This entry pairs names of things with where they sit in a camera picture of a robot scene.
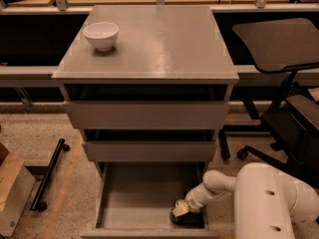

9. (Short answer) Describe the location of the grey middle drawer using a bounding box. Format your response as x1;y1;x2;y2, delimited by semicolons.
83;129;215;162

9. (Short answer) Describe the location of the black office chair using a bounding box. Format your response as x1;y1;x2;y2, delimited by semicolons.
233;18;319;187

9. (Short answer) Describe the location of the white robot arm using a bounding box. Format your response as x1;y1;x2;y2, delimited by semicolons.
170;162;319;239

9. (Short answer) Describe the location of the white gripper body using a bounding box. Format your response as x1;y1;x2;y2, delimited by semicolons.
185;186;209;213

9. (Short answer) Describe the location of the grey drawer cabinet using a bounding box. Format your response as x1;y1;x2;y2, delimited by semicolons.
53;5;238;239

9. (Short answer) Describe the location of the green soda can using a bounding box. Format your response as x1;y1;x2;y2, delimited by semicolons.
169;199;189;224

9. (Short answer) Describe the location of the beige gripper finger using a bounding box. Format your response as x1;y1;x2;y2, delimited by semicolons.
171;205;189;217

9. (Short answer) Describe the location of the white ceramic bowl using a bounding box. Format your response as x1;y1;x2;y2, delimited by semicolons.
83;22;119;51

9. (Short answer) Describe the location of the black table leg with casters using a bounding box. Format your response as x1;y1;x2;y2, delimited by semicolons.
27;138;71;212

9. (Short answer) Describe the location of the wooden box on floor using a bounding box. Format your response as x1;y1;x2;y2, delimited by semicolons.
0;143;35;236

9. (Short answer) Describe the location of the grey open bottom drawer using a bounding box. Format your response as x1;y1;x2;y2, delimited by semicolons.
80;162;218;239

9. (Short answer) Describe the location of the grey top drawer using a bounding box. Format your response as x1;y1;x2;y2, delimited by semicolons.
65;85;228;129

